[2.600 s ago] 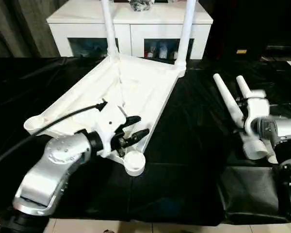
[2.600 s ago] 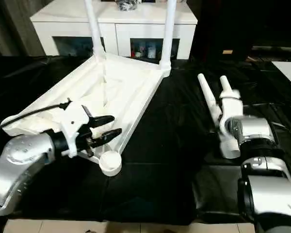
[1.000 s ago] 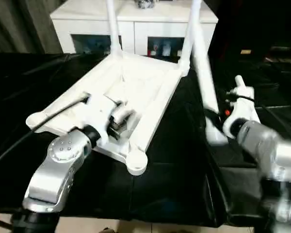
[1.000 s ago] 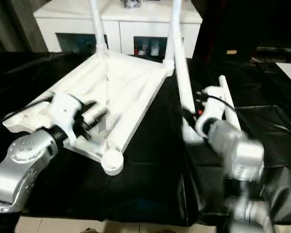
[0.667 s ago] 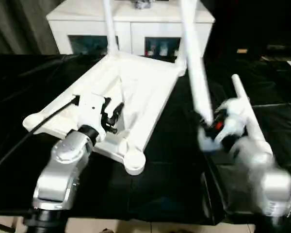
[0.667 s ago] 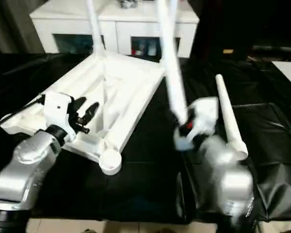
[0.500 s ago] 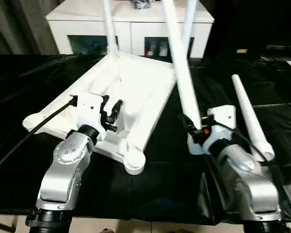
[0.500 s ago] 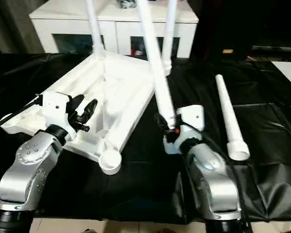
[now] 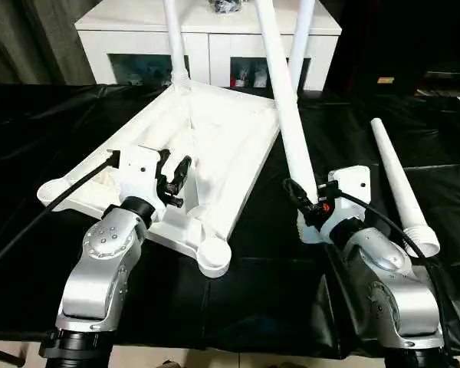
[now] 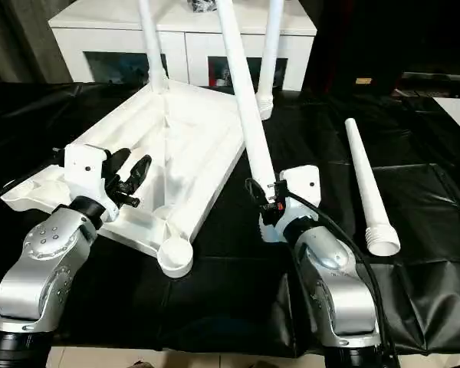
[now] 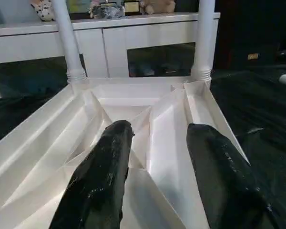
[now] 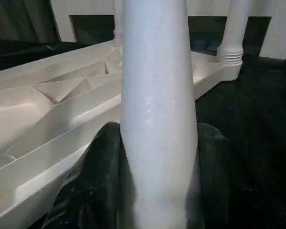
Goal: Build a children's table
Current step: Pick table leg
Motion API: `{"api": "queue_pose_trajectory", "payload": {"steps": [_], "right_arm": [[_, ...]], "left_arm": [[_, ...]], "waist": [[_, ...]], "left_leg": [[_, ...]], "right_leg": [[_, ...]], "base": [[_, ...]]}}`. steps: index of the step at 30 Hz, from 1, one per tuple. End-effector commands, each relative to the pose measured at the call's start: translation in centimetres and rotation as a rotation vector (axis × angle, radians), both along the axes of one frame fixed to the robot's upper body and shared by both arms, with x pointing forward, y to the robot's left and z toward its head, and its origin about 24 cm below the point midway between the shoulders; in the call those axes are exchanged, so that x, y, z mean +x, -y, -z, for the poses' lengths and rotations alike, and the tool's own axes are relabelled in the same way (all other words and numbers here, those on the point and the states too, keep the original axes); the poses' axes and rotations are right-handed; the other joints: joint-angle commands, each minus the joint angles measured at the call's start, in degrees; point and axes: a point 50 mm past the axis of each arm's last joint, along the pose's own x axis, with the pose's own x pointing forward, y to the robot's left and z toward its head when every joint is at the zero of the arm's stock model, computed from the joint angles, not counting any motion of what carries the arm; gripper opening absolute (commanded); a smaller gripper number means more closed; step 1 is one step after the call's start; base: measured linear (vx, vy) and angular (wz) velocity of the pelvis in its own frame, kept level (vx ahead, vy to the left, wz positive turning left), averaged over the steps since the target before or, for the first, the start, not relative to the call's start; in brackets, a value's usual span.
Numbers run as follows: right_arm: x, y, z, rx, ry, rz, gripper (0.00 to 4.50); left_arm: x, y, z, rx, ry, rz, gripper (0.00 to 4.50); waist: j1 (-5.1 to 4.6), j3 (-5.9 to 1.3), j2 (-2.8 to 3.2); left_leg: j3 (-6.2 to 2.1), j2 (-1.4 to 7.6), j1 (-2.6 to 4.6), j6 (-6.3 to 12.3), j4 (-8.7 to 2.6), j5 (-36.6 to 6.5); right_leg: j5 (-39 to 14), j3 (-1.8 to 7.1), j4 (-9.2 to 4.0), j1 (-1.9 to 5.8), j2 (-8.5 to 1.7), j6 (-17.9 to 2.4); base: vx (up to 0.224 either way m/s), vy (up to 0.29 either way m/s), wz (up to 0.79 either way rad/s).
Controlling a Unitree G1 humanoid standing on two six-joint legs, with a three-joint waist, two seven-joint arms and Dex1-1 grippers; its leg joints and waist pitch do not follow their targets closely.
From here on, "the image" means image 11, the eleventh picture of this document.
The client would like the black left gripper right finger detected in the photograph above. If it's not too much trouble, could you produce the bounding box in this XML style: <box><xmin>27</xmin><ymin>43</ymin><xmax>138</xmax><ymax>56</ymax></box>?
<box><xmin>186</xmin><ymin>123</ymin><xmax>275</xmax><ymax>229</ymax></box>

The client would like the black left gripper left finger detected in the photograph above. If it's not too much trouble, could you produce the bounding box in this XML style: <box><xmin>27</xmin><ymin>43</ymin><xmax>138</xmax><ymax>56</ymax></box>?
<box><xmin>49</xmin><ymin>120</ymin><xmax>135</xmax><ymax>229</ymax></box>

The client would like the white plastic table top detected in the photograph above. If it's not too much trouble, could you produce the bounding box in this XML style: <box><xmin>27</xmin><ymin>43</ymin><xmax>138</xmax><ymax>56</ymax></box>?
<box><xmin>0</xmin><ymin>77</ymin><xmax>251</xmax><ymax>229</ymax></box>

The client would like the black mat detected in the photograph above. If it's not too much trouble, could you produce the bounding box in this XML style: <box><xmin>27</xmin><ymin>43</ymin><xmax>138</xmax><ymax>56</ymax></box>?
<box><xmin>0</xmin><ymin>63</ymin><xmax>286</xmax><ymax>229</ymax></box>

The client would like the black speaker with yellow label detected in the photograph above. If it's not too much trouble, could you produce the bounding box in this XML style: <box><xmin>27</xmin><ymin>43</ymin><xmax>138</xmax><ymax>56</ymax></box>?
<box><xmin>216</xmin><ymin>0</ymin><xmax>286</xmax><ymax>70</ymax></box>

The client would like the white cabinet with glass doors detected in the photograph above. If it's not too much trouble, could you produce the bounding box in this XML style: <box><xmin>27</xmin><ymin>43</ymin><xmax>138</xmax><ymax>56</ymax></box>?
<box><xmin>0</xmin><ymin>11</ymin><xmax>222</xmax><ymax>101</ymax></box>

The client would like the black bag of items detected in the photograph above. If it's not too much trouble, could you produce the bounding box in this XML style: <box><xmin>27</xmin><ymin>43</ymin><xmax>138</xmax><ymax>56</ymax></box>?
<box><xmin>92</xmin><ymin>4</ymin><xmax>126</xmax><ymax>19</ymax></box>

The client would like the green picture card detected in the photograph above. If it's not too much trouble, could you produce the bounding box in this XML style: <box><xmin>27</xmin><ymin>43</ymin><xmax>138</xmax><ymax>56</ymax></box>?
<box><xmin>68</xmin><ymin>0</ymin><xmax>92</xmax><ymax>14</ymax></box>

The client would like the white spotted plush toy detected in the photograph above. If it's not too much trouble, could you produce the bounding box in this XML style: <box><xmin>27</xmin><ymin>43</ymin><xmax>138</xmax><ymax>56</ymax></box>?
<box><xmin>29</xmin><ymin>0</ymin><xmax>56</xmax><ymax>22</ymax></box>

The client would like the beige teddy bear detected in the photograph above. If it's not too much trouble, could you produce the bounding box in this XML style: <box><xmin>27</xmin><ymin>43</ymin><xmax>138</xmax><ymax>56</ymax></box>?
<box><xmin>140</xmin><ymin>0</ymin><xmax>172</xmax><ymax>14</ymax></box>

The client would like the black picture frame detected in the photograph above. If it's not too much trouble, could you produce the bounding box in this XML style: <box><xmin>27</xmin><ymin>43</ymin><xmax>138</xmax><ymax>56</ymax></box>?
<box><xmin>123</xmin><ymin>1</ymin><xmax>141</xmax><ymax>13</ymax></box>

